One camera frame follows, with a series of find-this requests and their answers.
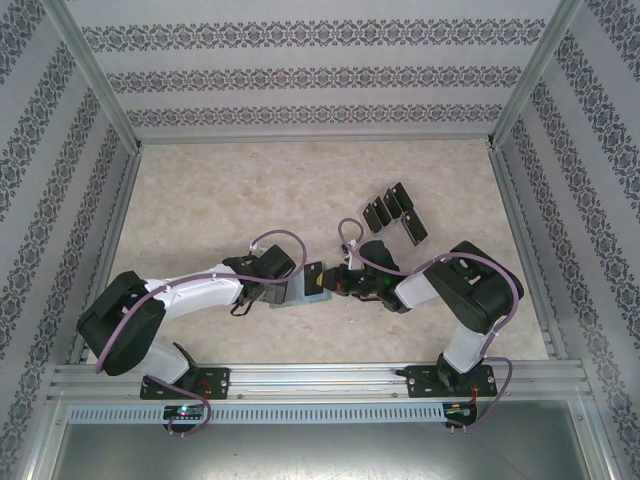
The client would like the circuit board with green light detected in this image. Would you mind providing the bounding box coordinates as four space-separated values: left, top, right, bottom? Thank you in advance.
161 404 207 422

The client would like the aluminium frame post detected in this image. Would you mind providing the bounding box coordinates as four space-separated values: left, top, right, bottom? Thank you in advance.
486 0 585 150
41 0 145 152

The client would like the clear acrylic card stand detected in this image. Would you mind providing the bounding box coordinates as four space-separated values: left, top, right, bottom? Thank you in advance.
357 179 433 252

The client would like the aluminium back rail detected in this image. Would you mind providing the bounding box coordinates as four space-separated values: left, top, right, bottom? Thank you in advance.
136 133 495 147

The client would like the aluminium side rail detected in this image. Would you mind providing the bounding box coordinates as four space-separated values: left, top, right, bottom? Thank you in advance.
68 148 145 365
488 146 570 360

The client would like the small circuit board with wires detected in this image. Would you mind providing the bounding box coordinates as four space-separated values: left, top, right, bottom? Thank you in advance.
444 399 480 427

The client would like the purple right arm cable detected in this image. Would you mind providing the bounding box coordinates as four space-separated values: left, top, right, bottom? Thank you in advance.
337 217 514 434

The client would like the grey metal shelf panel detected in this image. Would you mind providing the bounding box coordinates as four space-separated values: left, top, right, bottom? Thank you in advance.
28 422 617 480

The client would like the slotted grey cable duct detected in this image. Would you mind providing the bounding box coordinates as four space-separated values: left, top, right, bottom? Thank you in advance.
66 403 447 424

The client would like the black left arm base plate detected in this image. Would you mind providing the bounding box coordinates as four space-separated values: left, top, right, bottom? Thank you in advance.
140 367 232 402

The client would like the dark credit card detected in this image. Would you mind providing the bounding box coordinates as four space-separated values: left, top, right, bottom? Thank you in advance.
303 262 325 296
370 196 394 227
401 209 432 249
382 189 407 220
392 181 417 212
361 202 388 236

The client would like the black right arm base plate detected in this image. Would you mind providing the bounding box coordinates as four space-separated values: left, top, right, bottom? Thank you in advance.
405 364 497 400

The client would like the aluminium mounting rail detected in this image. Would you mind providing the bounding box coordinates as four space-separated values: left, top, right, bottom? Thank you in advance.
47 360 595 402

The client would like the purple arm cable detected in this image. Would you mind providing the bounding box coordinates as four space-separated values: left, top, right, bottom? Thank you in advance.
337 217 514 434
93 229 309 438

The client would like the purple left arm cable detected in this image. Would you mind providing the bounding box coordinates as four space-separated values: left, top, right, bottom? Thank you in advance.
93 229 309 438

